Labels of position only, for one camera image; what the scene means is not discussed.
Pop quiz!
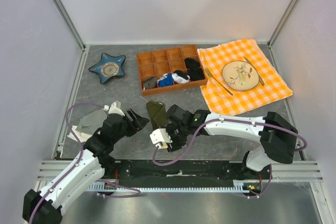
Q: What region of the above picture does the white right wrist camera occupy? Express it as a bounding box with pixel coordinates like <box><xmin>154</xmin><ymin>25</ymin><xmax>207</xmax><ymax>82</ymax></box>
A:
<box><xmin>150</xmin><ymin>129</ymin><xmax>172</xmax><ymax>149</ymax></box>

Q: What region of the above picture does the grey rolled underwear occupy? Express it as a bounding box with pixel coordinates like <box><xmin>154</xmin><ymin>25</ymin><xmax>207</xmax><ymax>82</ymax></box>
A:
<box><xmin>142</xmin><ymin>77</ymin><xmax>158</xmax><ymax>90</ymax></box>

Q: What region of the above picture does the olive green underwear cream waistband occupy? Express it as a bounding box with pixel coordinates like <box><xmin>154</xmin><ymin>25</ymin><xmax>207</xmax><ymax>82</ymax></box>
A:
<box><xmin>146</xmin><ymin>101</ymin><xmax>170</xmax><ymax>130</ymax></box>

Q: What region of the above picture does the light blue cable duct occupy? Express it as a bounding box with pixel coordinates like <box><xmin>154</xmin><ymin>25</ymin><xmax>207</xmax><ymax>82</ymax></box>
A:
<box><xmin>86</xmin><ymin>181</ymin><xmax>262</xmax><ymax>193</ymax></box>

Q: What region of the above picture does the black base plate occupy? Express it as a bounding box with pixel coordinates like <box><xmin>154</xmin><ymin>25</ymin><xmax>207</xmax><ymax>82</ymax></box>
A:
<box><xmin>103</xmin><ymin>159</ymin><xmax>270</xmax><ymax>188</ymax></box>

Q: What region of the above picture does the white underwear pile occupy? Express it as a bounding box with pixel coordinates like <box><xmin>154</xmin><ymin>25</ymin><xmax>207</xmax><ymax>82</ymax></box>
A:
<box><xmin>67</xmin><ymin>125</ymin><xmax>92</xmax><ymax>143</ymax></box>

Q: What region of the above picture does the blue star shaped dish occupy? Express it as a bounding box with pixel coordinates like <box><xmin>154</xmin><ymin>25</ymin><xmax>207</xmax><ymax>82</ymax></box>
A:
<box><xmin>88</xmin><ymin>52</ymin><xmax>126</xmax><ymax>84</ymax></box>

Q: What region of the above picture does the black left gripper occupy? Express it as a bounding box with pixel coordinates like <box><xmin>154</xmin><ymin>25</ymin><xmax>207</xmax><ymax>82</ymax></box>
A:
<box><xmin>112</xmin><ymin>108</ymin><xmax>149</xmax><ymax>143</ymax></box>

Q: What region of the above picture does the aluminium right frame post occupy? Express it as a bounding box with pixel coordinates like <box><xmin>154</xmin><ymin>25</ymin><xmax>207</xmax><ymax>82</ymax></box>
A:
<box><xmin>267</xmin><ymin>0</ymin><xmax>300</xmax><ymax>50</ymax></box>

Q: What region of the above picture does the brass knife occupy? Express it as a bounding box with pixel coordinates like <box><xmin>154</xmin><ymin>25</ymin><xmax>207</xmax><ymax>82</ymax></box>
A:
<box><xmin>243</xmin><ymin>56</ymin><xmax>266</xmax><ymax>86</ymax></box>

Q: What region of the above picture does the aluminium left frame post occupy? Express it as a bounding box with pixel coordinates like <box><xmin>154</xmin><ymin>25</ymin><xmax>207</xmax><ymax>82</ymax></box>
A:
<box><xmin>52</xmin><ymin>0</ymin><xmax>86</xmax><ymax>51</ymax></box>

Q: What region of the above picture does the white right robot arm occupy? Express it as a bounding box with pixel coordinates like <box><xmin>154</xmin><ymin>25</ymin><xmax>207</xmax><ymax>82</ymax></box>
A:
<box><xmin>166</xmin><ymin>104</ymin><xmax>298</xmax><ymax>179</ymax></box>

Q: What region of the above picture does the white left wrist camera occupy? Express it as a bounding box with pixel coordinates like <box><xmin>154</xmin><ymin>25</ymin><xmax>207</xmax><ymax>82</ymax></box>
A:
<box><xmin>103</xmin><ymin>101</ymin><xmax>125</xmax><ymax>116</ymax></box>

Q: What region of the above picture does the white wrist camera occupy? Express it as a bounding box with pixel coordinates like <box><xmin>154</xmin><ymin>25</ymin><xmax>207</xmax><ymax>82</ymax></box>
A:
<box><xmin>103</xmin><ymin>101</ymin><xmax>125</xmax><ymax>116</ymax></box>
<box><xmin>150</xmin><ymin>129</ymin><xmax>172</xmax><ymax>149</ymax></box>

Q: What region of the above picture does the brass fork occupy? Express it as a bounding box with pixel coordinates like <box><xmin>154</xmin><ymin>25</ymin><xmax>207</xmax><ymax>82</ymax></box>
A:
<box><xmin>204</xmin><ymin>68</ymin><xmax>234</xmax><ymax>96</ymax></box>

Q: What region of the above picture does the black white rolled underwear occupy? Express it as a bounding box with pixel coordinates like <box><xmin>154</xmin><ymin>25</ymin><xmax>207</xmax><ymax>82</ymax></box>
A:
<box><xmin>172</xmin><ymin>70</ymin><xmax>190</xmax><ymax>84</ymax></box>

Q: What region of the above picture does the aluminium frame post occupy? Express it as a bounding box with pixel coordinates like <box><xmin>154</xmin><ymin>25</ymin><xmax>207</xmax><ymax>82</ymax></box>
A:
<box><xmin>52</xmin><ymin>0</ymin><xmax>86</xmax><ymax>51</ymax></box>
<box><xmin>267</xmin><ymin>0</ymin><xmax>300</xmax><ymax>50</ymax></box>

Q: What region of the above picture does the aluminium front rail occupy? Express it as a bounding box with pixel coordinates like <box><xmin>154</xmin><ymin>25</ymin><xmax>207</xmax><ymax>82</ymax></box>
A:
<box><xmin>37</xmin><ymin>159</ymin><xmax>323</xmax><ymax>182</ymax></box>

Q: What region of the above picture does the orange compartment organizer box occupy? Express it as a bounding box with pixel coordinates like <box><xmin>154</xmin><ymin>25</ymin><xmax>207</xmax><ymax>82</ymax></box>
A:
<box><xmin>136</xmin><ymin>45</ymin><xmax>207</xmax><ymax>96</ymax></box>

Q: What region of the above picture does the orange checkered cloth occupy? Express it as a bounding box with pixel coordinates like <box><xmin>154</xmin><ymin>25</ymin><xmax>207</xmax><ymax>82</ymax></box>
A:
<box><xmin>197</xmin><ymin>39</ymin><xmax>293</xmax><ymax>115</ymax></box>

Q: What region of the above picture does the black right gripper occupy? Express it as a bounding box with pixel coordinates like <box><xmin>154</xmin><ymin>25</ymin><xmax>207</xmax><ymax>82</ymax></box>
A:
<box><xmin>162</xmin><ymin>123</ymin><xmax>190</xmax><ymax>153</ymax></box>

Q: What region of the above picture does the beige decorated plate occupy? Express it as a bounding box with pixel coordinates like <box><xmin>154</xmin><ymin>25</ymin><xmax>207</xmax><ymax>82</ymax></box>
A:
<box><xmin>222</xmin><ymin>60</ymin><xmax>259</xmax><ymax>91</ymax></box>

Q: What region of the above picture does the blue white rolled underwear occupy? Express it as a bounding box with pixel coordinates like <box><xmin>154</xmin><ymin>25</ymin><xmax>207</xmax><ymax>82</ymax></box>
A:
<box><xmin>158</xmin><ymin>73</ymin><xmax>174</xmax><ymax>88</ymax></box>

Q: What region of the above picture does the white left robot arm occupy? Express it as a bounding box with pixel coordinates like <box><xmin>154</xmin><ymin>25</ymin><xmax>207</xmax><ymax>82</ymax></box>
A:
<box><xmin>22</xmin><ymin>109</ymin><xmax>149</xmax><ymax>223</ymax></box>

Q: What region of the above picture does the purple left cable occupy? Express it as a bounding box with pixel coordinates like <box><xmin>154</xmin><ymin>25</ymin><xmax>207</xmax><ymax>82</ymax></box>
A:
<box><xmin>27</xmin><ymin>102</ymin><xmax>142</xmax><ymax>224</ymax></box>

